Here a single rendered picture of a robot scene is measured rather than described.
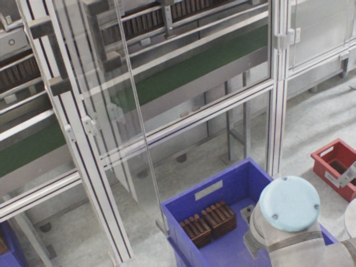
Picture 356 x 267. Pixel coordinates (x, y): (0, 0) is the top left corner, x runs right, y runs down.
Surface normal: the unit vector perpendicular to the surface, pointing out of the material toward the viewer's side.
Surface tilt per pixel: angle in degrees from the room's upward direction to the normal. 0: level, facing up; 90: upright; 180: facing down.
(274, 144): 90
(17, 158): 2
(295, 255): 32
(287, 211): 19
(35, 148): 2
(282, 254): 50
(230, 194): 90
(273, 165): 90
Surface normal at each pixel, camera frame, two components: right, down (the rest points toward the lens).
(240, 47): -0.15, -0.72
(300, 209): -0.05, -0.48
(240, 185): 0.50, 0.54
